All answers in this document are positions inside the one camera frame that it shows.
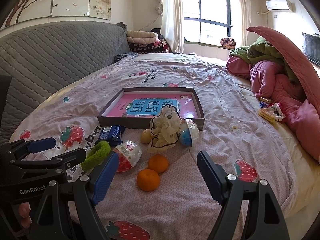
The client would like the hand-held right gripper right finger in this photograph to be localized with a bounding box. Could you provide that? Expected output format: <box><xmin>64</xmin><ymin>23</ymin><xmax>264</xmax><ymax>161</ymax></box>
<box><xmin>197</xmin><ymin>151</ymin><xmax>290</xmax><ymax>240</ymax></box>

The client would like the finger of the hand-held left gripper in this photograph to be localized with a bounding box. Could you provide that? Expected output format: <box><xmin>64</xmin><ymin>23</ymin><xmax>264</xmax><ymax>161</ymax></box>
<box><xmin>9</xmin><ymin>147</ymin><xmax>87</xmax><ymax>174</ymax></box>
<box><xmin>0</xmin><ymin>137</ymin><xmax>56</xmax><ymax>162</ymax></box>

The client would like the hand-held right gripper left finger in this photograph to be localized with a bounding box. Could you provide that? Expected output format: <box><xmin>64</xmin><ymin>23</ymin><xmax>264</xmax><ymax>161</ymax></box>
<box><xmin>30</xmin><ymin>151</ymin><xmax>120</xmax><ymax>240</ymax></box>

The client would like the green hair scrunchie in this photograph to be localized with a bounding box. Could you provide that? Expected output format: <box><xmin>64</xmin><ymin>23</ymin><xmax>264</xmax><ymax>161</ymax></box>
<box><xmin>80</xmin><ymin>141</ymin><xmax>112</xmax><ymax>172</ymax></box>

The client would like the red toy egg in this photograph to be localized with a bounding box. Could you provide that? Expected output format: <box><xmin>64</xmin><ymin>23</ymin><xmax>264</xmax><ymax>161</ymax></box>
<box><xmin>114</xmin><ymin>140</ymin><xmax>142</xmax><ymax>173</ymax></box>

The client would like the orange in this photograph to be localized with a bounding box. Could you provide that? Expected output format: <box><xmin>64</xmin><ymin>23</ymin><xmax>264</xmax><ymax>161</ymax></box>
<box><xmin>147</xmin><ymin>154</ymin><xmax>169</xmax><ymax>173</ymax></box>
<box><xmin>136</xmin><ymin>168</ymin><xmax>161</xmax><ymax>192</ymax></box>

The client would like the blue snack packet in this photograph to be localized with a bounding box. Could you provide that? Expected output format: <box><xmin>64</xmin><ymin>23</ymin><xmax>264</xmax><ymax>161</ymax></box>
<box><xmin>95</xmin><ymin>125</ymin><xmax>126</xmax><ymax>147</ymax></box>

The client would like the blue toy egg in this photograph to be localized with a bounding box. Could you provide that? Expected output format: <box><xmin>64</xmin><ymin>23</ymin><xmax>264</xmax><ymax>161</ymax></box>
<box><xmin>180</xmin><ymin>118</ymin><xmax>200</xmax><ymax>147</ymax></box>

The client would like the shallow grey cardboard box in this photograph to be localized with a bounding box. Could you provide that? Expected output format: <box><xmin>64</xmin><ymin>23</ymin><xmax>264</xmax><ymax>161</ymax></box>
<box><xmin>97</xmin><ymin>87</ymin><xmax>205</xmax><ymax>132</ymax></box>

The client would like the cream hair scrunchie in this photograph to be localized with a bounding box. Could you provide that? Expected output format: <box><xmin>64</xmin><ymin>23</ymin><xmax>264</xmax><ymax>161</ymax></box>
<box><xmin>149</xmin><ymin>105</ymin><xmax>181</xmax><ymax>153</ymax></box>

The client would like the person's left hand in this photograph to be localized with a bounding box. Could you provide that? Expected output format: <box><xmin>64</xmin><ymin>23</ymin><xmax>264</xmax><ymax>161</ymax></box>
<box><xmin>19</xmin><ymin>202</ymin><xmax>32</xmax><ymax>228</ymax></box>

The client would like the small yellow fruit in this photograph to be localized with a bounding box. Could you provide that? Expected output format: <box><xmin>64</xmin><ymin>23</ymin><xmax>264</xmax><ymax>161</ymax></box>
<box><xmin>140</xmin><ymin>129</ymin><xmax>153</xmax><ymax>144</ymax></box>

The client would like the pink and blue picture book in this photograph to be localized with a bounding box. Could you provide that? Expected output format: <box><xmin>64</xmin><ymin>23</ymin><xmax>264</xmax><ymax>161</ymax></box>
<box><xmin>102</xmin><ymin>92</ymin><xmax>199</xmax><ymax>119</ymax></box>

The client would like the cream mattress sheet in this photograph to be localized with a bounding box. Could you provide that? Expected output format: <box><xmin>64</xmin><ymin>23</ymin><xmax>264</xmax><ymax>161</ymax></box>
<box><xmin>200</xmin><ymin>55</ymin><xmax>320</xmax><ymax>218</ymax></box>

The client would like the grey quilted headboard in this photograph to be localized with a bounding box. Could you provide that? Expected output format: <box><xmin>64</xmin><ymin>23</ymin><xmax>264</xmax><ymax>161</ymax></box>
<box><xmin>0</xmin><ymin>21</ymin><xmax>127</xmax><ymax>144</ymax></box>

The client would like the round biscuit packet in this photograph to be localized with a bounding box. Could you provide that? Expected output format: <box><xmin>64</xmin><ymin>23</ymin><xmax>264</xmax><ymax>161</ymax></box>
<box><xmin>255</xmin><ymin>92</ymin><xmax>272</xmax><ymax>103</ymax></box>

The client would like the dark patterned cloth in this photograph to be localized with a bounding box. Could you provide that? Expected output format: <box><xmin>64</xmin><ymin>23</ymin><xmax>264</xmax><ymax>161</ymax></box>
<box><xmin>114</xmin><ymin>52</ymin><xmax>139</xmax><ymax>62</ymax></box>

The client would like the dark checkered folded blanket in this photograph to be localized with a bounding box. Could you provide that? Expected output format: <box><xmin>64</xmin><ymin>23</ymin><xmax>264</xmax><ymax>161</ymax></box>
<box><xmin>128</xmin><ymin>41</ymin><xmax>167</xmax><ymax>54</ymax></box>

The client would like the green fleece garment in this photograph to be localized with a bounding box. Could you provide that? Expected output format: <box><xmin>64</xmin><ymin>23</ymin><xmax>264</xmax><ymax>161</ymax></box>
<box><xmin>229</xmin><ymin>36</ymin><xmax>303</xmax><ymax>84</ymax></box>

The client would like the pink folded blanket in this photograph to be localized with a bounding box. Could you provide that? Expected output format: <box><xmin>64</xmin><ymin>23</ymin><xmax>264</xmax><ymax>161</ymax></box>
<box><xmin>127</xmin><ymin>36</ymin><xmax>159</xmax><ymax>45</ymax></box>

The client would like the cream folded blanket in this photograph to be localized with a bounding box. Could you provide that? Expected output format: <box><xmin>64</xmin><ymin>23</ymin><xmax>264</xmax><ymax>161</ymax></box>
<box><xmin>127</xmin><ymin>30</ymin><xmax>157</xmax><ymax>38</ymax></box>

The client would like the black cloth pile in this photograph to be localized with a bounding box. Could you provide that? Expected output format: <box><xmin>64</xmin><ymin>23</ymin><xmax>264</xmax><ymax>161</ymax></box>
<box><xmin>151</xmin><ymin>28</ymin><xmax>170</xmax><ymax>53</ymax></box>

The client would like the salmon quilted blanket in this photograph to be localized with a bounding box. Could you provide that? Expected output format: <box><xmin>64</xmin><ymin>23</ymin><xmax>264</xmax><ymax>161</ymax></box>
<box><xmin>246</xmin><ymin>26</ymin><xmax>320</xmax><ymax>162</ymax></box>

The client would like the cream curtain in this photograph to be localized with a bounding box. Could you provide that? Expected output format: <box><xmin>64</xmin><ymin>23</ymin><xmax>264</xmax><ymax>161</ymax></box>
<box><xmin>236</xmin><ymin>0</ymin><xmax>252</xmax><ymax>48</ymax></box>
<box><xmin>160</xmin><ymin>0</ymin><xmax>185</xmax><ymax>54</ymax></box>

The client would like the black television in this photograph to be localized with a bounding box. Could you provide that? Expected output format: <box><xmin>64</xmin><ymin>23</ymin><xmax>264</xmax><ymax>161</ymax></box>
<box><xmin>302</xmin><ymin>32</ymin><xmax>320</xmax><ymax>65</ymax></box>

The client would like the black framed window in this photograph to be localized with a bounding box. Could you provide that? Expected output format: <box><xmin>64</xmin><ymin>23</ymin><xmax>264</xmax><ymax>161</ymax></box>
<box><xmin>182</xmin><ymin>0</ymin><xmax>232</xmax><ymax>45</ymax></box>

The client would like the white air conditioner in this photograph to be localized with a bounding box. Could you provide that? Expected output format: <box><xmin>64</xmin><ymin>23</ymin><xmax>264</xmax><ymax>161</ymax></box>
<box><xmin>265</xmin><ymin>0</ymin><xmax>293</xmax><ymax>12</ymax></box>

